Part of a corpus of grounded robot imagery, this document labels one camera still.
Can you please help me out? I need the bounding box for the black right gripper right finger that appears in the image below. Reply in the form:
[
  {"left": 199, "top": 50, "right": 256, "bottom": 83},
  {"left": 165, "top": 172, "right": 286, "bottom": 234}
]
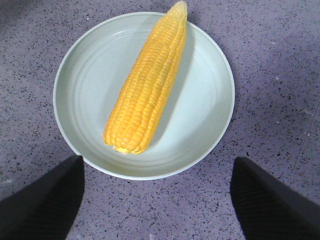
[{"left": 230, "top": 157, "right": 320, "bottom": 240}]

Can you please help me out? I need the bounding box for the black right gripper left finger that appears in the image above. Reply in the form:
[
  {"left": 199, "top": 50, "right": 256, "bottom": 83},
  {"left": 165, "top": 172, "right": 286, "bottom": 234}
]
[{"left": 0, "top": 155, "right": 84, "bottom": 240}]

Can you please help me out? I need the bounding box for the yellow corn cob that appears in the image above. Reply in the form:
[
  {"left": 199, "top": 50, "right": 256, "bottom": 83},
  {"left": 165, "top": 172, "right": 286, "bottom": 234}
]
[{"left": 103, "top": 0, "right": 188, "bottom": 155}]

